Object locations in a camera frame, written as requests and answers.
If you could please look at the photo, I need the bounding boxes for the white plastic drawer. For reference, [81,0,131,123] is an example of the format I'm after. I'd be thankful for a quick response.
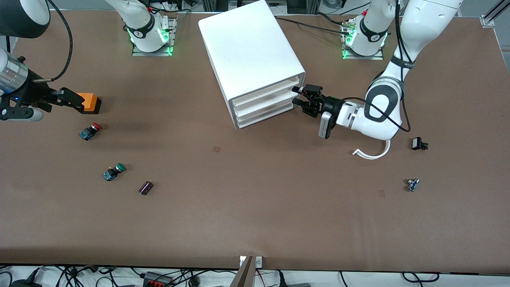
[236,99,296,127]
[231,77,301,108]
[234,88,299,118]

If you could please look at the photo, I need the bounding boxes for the red push button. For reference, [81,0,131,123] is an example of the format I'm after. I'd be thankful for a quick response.
[78,122,103,142]

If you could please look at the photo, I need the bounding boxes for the white drawer cabinet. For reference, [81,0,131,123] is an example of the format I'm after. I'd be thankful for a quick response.
[198,0,306,130]

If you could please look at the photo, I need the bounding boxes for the green push button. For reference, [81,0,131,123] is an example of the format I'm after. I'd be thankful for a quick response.
[102,162,127,182]

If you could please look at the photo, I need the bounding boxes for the black square push button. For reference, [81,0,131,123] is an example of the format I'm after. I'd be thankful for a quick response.
[411,136,430,152]

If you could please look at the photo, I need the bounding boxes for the orange box with hole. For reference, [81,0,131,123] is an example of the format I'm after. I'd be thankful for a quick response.
[76,92,102,115]

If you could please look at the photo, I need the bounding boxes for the black power strip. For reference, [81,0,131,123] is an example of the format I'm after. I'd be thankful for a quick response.
[142,271,175,287]

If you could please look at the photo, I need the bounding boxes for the white curved plastic bracket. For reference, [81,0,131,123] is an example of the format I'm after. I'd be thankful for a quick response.
[352,138,392,161]

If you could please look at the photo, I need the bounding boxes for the black cable on table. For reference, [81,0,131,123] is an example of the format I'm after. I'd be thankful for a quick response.
[275,16,351,36]

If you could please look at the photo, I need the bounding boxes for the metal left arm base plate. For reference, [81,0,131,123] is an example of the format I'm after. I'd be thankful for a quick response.
[341,20,384,61]

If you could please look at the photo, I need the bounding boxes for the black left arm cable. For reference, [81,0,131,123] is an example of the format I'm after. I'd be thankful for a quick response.
[341,0,412,133]

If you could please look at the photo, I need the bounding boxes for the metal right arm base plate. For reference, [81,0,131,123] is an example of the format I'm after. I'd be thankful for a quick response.
[131,17,178,57]

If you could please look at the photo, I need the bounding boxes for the grey upright post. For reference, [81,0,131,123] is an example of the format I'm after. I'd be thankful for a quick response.
[230,256,256,287]

